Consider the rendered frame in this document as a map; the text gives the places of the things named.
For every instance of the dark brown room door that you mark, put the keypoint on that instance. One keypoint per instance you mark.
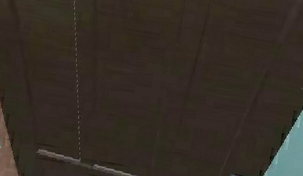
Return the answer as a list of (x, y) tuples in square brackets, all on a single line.
[(161, 77)]

